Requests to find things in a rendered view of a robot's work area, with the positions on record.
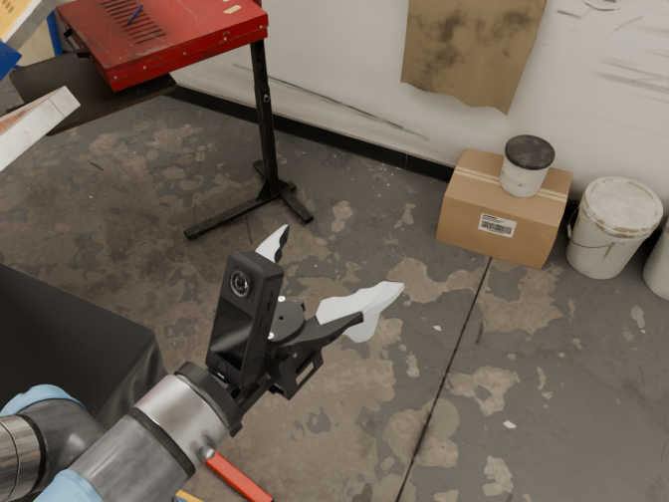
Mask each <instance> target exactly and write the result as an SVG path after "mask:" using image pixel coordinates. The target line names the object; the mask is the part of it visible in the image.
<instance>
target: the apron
mask: <svg viewBox="0 0 669 502"><path fill-rule="evenodd" d="M547 2H548V0H409V3H408V15H407V25H406V35H405V45H404V54H403V62H402V71H401V79H400V83H407V84H409V85H412V86H413V87H415V88H417V89H419V90H422V91H425V92H430V93H437V94H445V95H450V96H453V97H455V98H457V99H458V100H460V101H461V102H463V103H464V104H465V105H467V106H470V107H486V106H489V107H495V108H496V109H498V110H499V111H501V112H502V113H503V114H505V115H507V114H508V111H509V109H510V106H511V103H512V101H513V98H514V95H515V92H516V90H517V87H518V84H519V82H520V79H521V76H522V73H523V71H524V68H525V65H526V62H527V60H528V57H529V55H530V53H531V50H532V48H533V45H534V42H535V40H536V37H537V34H538V30H539V26H540V23H541V21H542V18H543V15H544V12H545V8H546V5H547Z"/></svg>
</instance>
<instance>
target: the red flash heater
mask: <svg viewBox="0 0 669 502"><path fill-rule="evenodd" d="M140 4H142V7H141V8H140V10H139V11H138V12H137V14H136V15H135V16H134V18H133V19H132V21H131V22H130V23H129V25H126V23H127V22H128V20H129V19H130V18H131V17H132V15H133V14H134V12H135V11H136V10H137V8H138V7H139V6H140ZM56 9H57V12H58V14H59V17H60V20H61V21H62V22H63V23H64V25H65V28H66V30H69V29H68V26H67V24H68V25H69V26H70V27H71V30H72V32H73V34H72V35H71V37H72V38H73V39H74V41H75V42H76V43H77V45H78V46H79V47H80V49H81V50H82V51H83V52H90V53H91V54H92V55H93V57H94V59H95V62H94V61H93V60H92V59H91V58H88V59H89V60H90V62H91V63H92V64H93V65H94V67H95V68H96V69H97V71H98V72H99V73H100V74H101V76H102V77H103V78H104V80H105V81H106V82H107V84H108V85H109V86H110V87H111V89H112V90H113V92H114V93H115V92H117V91H120V90H123V89H126V88H128V87H131V86H134V85H137V84H140V83H142V82H145V81H148V80H151V79H154V78H156V77H159V76H162V75H165V74H167V73H170V72H173V71H176V70H179V69H181V68H184V67H187V66H190V65H193V64H195V63H198V62H201V61H204V60H206V59H209V58H212V57H215V56H218V55H220V54H223V53H226V52H229V51H231V50H234V49H237V48H240V47H243V46H245V45H248V44H251V43H254V42H257V41H259V40H262V39H265V38H268V29H267V27H269V19H268V13H267V12H265V11H264V10H263V9H262V8H261V0H76V1H72V2H69V3H65V4H62V5H59V6H56Z"/></svg>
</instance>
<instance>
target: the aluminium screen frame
mask: <svg viewBox="0 0 669 502"><path fill-rule="evenodd" d="M79 106H80V103H79V102H78V101H77V100H76V99H75V97H74V96H73V95H72V94H71V92H70V91H69V90H68V89H67V88H66V87H65V86H63V87H61V88H59V89H57V90H55V91H53V92H51V93H49V94H47V95H45V96H43V97H41V98H39V99H38V100H36V101H34V102H32V103H30V104H28V105H26V106H24V107H22V108H20V109H18V110H16V111H14V112H12V113H10V114H8V115H6V116H4V117H2V118H0V171H1V170H3V169H4V168H5V167H6V166H7V165H9V164H10V163H11V162H12V161H13V160H15V159H16V158H17V157H18V156H19V155H21V154H22V153H23V152H24V151H26V150H27V149H28V148H29V147H30V146H32V145H33V144H34V143H35V142H36V141H38V140H39V139H40V138H41V137H42V136H44V135H45V134H46V133H47V132H48V131H50V130H51V129H52V128H53V127H55V126H56V125H57V124H58V123H60V122H61V121H62V120H63V119H64V118H66V117H67V116H68V115H69V114H70V113H72V112H73V111H74V110H75V109H76V108H78V107H79Z"/></svg>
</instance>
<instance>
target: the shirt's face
mask: <svg viewBox="0 0 669 502"><path fill-rule="evenodd" d="M150 336H151V330H149V329H147V328H144V327H142V326H140V325H137V324H135V323H133V322H131V321H128V320H126V319H124V318H122V317H119V316H117V315H115V314H113V313H110V312H108V311H106V310H103V309H101V308H99V307H97V306H94V305H92V304H90V303H88V302H85V301H83V300H81V299H78V298H76V297H74V296H72V295H69V294H67V293H65V292H63V291H60V290H58V289H56V288H54V287H51V286H49V285H47V284H44V283H42V282H40V281H38V280H35V279H33V278H31V277H29V276H26V275H24V274H22V273H19V272H17V271H15V270H13V269H10V268H8V267H6V266H4V265H1V264H0V412H1V410H2V409H3V408H4V407H5V405H6V404H7V403H8V402H9V401H10V400H11V399H13V398H14V397H15V396H16V395H18V394H19V393H23V394H24V393H26V392H27V391H28V390H29V389H30V388H31V387H33V386H37V385H42V384H50V385H54V386H57V387H59V388H61V389H62V390H63V391H64V392H65V393H67V394H68V395H69V396H70V397H72V398H74V399H76V400H78V401H79V402H80V403H81V404H82V405H83V406H84V407H85V408H86V409H87V411H88V413H89V414H91V413H92V412H93V411H94V409H95V408H96V407H97V405H98V404H99V403H100V401H101V400H102V399H103V398H104V396H105V395H106V394H107V392H108V391H109V390H110V389H111V387H112V386H113V384H114V383H115V382H116V380H117V379H118V378H119V377H120V375H121V374H122V373H123V371H124V370H125V369H126V368H127V366H128V365H129V364H130V362H131V361H132V360H133V358H134V357H135V356H136V355H137V353H138V352H139V351H140V349H141V348H142V347H143V346H144V344H145V343H146V342H147V340H148V339H149V338H150Z"/></svg>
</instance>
